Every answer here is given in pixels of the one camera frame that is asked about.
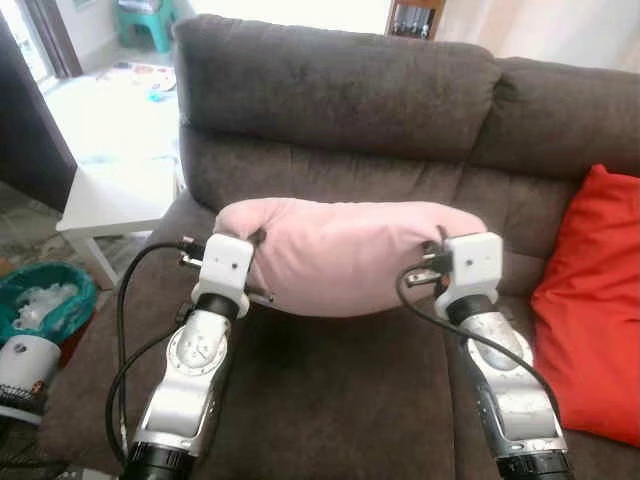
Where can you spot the white cylindrical appliance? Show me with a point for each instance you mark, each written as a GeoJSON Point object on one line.
{"type": "Point", "coordinates": [25, 375]}

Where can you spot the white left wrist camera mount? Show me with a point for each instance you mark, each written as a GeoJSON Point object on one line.
{"type": "Point", "coordinates": [225, 265]}

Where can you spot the dark brown fabric sofa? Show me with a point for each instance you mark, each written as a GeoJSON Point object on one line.
{"type": "Point", "coordinates": [340, 100]}

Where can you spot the teal bin with plastic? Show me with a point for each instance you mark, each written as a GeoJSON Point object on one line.
{"type": "Point", "coordinates": [70, 300]}

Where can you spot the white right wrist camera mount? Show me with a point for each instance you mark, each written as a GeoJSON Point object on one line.
{"type": "Point", "coordinates": [475, 262]}

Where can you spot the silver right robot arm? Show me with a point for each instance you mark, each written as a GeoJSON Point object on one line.
{"type": "Point", "coordinates": [505, 390]}

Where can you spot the dark curtain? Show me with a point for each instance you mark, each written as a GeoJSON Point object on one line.
{"type": "Point", "coordinates": [30, 130]}

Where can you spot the teal plastic stool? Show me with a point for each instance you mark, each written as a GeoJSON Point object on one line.
{"type": "Point", "coordinates": [148, 20]}

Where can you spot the red pillow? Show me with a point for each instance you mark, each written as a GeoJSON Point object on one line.
{"type": "Point", "coordinates": [595, 300]}

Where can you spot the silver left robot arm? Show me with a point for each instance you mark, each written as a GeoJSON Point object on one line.
{"type": "Point", "coordinates": [190, 380]}

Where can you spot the brown window frame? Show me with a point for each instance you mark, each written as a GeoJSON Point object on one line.
{"type": "Point", "coordinates": [58, 35]}

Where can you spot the pink pillow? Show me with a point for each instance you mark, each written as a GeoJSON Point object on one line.
{"type": "Point", "coordinates": [345, 255]}

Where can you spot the brown wooden shelf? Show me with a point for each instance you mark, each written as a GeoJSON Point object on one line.
{"type": "Point", "coordinates": [415, 18]}

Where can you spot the white low table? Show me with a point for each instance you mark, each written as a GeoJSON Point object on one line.
{"type": "Point", "coordinates": [115, 195]}

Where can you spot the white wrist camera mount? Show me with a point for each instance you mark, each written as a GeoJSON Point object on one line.
{"type": "Point", "coordinates": [475, 262]}
{"type": "Point", "coordinates": [225, 265]}

